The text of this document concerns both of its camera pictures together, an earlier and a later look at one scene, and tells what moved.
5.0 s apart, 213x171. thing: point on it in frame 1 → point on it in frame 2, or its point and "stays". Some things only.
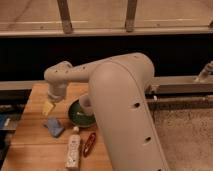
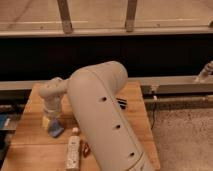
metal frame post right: [130, 15] stays
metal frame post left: [65, 15] stays
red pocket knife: [89, 144] stays
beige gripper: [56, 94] → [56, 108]
